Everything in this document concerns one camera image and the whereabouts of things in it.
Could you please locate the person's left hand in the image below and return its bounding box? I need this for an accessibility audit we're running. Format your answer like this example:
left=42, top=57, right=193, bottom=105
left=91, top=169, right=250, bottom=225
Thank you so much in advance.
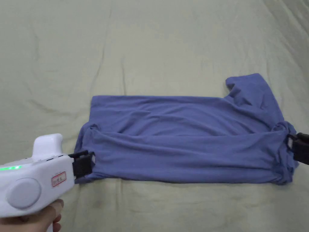
left=0, top=199, right=65, bottom=232

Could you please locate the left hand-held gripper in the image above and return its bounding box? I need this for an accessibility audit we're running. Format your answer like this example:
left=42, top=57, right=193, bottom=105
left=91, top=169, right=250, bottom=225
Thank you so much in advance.
left=0, top=134, right=97, bottom=220

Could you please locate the pale green bed sheet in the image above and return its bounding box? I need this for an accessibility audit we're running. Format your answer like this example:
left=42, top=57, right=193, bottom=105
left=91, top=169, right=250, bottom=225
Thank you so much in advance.
left=0, top=0, right=309, bottom=232

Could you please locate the blue shirt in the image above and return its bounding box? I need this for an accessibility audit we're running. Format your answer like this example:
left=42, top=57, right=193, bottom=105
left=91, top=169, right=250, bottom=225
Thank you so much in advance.
left=73, top=73, right=300, bottom=186

